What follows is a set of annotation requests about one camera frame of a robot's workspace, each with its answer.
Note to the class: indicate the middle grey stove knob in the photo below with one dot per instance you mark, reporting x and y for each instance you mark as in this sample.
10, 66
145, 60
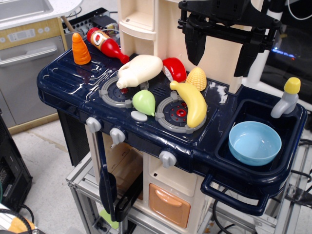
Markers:
117, 136

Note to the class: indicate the right grey stove burner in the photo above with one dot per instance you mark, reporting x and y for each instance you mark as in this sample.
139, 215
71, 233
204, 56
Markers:
171, 114

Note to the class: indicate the orange toy drawer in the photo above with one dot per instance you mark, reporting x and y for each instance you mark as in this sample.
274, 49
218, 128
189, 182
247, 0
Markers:
169, 206

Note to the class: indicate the wooden toy dishwasher cabinet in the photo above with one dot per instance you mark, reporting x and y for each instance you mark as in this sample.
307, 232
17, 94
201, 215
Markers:
31, 36

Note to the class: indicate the grey stove burner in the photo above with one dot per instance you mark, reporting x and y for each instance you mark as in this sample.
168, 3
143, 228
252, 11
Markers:
120, 98
171, 114

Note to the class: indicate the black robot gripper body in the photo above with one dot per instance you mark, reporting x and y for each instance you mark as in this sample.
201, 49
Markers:
216, 17

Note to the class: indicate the cream toy squeeze bottle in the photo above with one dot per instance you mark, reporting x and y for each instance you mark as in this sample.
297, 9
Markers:
140, 69

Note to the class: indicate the light blue plastic bowl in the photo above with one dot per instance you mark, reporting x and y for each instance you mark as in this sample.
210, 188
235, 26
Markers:
254, 143

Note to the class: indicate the yellow toy banana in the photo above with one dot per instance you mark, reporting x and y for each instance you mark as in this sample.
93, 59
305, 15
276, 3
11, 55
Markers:
197, 107

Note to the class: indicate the navy toy spatula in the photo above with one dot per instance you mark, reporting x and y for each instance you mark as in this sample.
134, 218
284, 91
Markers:
107, 184

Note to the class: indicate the black computer case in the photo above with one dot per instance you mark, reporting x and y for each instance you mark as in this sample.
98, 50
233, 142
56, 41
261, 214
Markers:
15, 179

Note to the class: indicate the green toy pear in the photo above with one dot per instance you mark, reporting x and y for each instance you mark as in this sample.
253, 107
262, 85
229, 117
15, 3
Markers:
145, 102

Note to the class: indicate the red toy ketchup bottle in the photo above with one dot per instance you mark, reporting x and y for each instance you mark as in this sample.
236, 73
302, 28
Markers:
106, 45

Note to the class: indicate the aluminium frame cart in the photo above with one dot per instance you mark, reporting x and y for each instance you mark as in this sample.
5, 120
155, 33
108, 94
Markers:
126, 163

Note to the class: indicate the orange toy carrot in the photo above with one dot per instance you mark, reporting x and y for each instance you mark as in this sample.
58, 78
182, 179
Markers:
81, 54

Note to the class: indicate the right grey stove knob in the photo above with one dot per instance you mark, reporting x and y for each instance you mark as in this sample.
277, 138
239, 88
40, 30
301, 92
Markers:
167, 158

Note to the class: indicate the cream toy kitchen back tower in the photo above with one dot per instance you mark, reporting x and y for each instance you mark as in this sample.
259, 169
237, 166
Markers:
150, 27

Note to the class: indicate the navy toy kitchen countertop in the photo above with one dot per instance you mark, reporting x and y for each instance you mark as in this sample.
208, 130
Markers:
74, 90

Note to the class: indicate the black electronics box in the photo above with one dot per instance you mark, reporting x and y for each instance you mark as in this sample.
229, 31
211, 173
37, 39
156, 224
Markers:
99, 18

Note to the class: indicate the red toy cheese wedge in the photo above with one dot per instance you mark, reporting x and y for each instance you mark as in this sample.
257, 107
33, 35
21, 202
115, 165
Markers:
174, 70

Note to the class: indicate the black toy oven door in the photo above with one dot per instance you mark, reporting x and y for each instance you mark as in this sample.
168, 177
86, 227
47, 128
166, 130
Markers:
128, 199

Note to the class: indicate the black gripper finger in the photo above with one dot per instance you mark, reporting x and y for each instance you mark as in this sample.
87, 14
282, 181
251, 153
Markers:
195, 39
253, 43

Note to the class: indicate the left grey stove knob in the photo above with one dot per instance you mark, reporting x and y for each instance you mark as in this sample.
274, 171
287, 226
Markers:
93, 124

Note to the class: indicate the grey stove knob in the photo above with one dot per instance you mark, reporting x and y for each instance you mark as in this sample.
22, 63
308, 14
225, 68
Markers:
117, 136
167, 158
93, 124

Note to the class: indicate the yellow toy corn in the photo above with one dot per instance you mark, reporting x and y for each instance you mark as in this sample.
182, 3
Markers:
197, 77

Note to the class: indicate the grey toy faucet yellow cap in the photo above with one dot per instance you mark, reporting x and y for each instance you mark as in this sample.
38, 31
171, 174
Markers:
289, 99

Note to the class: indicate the grey oval button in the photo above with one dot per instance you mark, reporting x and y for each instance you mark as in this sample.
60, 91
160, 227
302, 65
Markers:
138, 116

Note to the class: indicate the left grey stove burner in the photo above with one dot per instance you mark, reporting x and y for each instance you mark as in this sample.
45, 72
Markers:
120, 98

